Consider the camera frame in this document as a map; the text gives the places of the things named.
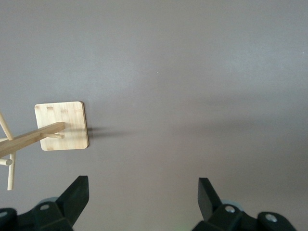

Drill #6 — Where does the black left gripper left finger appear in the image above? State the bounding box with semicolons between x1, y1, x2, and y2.
18;175;90;231

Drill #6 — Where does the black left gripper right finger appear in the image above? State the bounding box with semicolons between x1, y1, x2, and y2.
192;177;258;231

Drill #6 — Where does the wooden mug tree stand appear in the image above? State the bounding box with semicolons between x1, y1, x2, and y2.
0;101;90;191

